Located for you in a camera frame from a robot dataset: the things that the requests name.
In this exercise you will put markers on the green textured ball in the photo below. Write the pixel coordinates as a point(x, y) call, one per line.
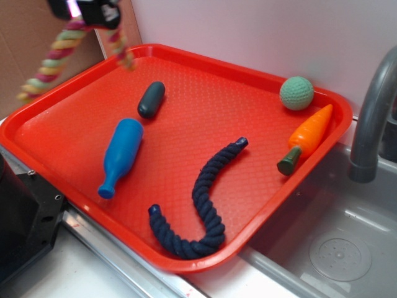
point(296, 93)

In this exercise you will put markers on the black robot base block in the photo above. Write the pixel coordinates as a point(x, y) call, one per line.
point(31, 212)

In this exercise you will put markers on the blue toy bottle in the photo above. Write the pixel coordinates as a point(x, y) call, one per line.
point(120, 154)

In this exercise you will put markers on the grey toy faucet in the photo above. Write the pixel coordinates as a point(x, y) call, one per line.
point(375, 133)

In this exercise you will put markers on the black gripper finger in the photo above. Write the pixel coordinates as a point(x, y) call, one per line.
point(101, 13)
point(60, 9)

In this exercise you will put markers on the dark green toy cucumber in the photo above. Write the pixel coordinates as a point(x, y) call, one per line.
point(151, 100)

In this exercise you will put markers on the red plastic tray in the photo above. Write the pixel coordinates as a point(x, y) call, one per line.
point(208, 104)

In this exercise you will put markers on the brown cardboard panel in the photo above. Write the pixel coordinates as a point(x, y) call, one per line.
point(27, 30)

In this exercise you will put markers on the orange toy carrot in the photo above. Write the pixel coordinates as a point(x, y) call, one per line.
point(305, 139)

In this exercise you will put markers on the grey toy sink basin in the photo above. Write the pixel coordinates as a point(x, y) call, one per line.
point(332, 237)

